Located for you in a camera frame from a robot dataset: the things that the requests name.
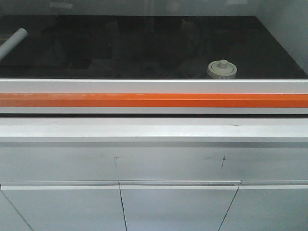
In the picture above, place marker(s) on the glass jar with white lid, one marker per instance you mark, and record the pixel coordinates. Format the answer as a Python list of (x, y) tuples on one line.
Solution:
[(222, 69)]

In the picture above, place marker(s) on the white cabinet middle door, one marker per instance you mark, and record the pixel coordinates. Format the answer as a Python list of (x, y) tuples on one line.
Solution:
[(176, 208)]

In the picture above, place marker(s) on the white cabinet door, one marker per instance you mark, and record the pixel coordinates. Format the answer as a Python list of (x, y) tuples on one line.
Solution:
[(68, 208), (176, 208), (268, 208)]

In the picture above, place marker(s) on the white cabinet left door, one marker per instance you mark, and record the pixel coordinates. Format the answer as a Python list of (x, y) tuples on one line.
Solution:
[(68, 208)]

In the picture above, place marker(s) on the white cabinet right door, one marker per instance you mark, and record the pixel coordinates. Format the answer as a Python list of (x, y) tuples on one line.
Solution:
[(268, 208)]

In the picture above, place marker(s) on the grey rolled tube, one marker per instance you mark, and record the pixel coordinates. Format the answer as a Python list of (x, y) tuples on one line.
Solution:
[(14, 40)]

